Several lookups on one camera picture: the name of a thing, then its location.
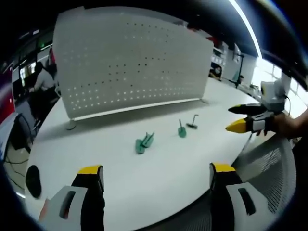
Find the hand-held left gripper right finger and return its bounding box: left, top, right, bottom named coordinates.
left=209, top=162, right=271, bottom=231

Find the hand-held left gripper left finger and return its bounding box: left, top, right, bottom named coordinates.
left=38, top=165, right=105, bottom=231

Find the dark hook assembly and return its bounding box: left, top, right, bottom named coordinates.
left=186, top=115, right=200, bottom=129

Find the green hook assembly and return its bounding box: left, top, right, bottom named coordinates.
left=135, top=132, right=155, bottom=155
left=177, top=118, right=188, bottom=139

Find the white perforated mounting plate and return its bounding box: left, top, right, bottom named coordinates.
left=53, top=6, right=214, bottom=130

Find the person's right hand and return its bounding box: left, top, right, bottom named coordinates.
left=255, top=112, right=308, bottom=140

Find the black tripod stand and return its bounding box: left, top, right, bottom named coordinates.
left=231, top=53, right=245, bottom=89

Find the white mesh office chair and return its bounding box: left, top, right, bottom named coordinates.
left=231, top=137, right=297, bottom=215

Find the black office chair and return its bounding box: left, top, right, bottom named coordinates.
left=9, top=101, right=40, bottom=154

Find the black cable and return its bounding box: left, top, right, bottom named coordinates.
left=283, top=95, right=292, bottom=118

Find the black round cable grommet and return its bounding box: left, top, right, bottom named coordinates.
left=25, top=165, right=42, bottom=199

